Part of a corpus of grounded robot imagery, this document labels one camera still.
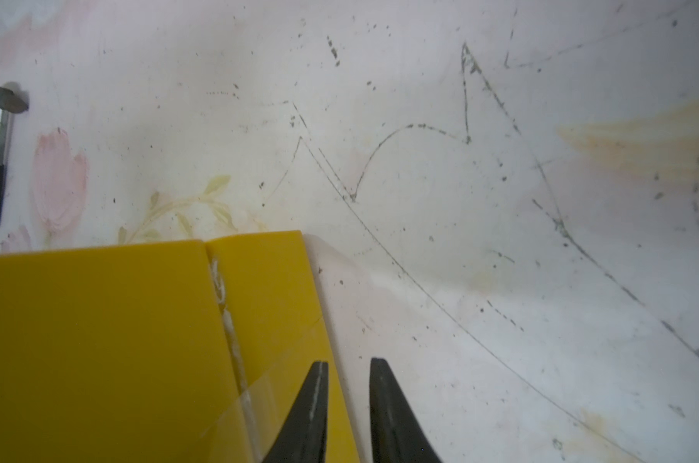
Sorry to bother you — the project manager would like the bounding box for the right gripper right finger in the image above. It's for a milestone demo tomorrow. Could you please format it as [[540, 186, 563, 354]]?
[[369, 357, 441, 463]]

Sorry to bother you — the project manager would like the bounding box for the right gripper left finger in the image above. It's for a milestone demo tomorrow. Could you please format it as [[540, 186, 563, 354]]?
[[263, 362, 329, 463]]

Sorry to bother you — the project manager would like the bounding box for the yellow drawer cabinet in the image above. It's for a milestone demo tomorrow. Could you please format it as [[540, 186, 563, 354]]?
[[0, 231, 359, 462]]

